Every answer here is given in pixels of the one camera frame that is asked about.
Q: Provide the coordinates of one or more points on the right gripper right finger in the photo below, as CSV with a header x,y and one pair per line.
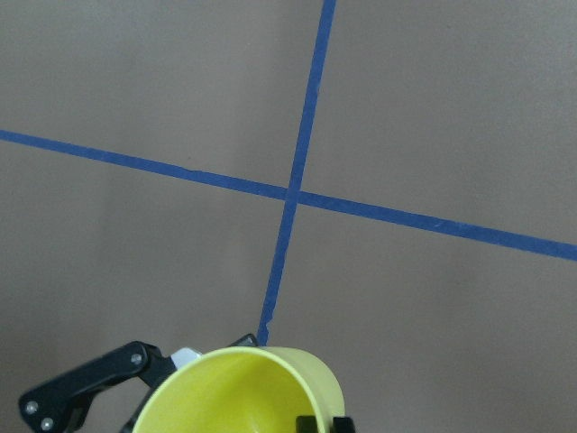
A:
x,y
312,424

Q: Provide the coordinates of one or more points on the yellow plastic cup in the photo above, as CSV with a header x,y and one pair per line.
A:
x,y
244,389

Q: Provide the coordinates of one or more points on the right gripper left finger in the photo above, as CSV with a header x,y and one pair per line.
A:
x,y
61,404

